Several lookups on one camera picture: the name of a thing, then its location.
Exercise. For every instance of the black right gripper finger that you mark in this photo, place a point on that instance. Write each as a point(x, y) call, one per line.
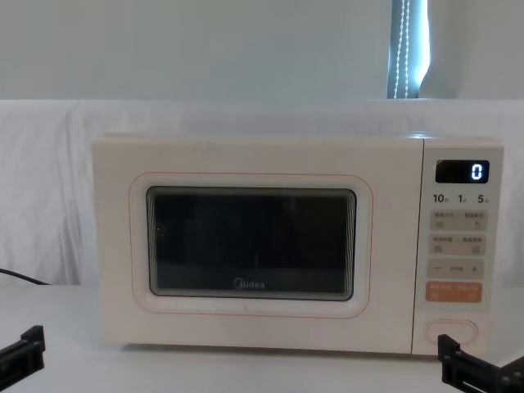
point(450, 362)

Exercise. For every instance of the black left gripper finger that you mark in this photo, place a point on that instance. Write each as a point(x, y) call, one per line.
point(28, 348)

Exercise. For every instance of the white curtain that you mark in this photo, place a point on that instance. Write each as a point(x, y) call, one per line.
point(245, 49)

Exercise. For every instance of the cream microwave oven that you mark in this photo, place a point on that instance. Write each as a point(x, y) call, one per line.
point(254, 155)

